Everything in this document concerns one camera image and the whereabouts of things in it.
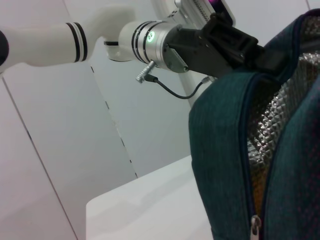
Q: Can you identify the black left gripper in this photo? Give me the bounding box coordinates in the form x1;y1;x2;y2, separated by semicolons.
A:
164;12;286;77

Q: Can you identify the left arm cable with plug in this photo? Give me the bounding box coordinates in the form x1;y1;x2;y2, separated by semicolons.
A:
134;61;216;100

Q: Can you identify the white zipper pull ring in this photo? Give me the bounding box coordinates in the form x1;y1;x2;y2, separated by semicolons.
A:
249;214;262;240

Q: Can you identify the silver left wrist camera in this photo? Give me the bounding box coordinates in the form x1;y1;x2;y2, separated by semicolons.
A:
173;0;236;29

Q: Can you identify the teal insulated lunch bag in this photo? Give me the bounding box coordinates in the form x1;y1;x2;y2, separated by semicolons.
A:
187;8;320;240

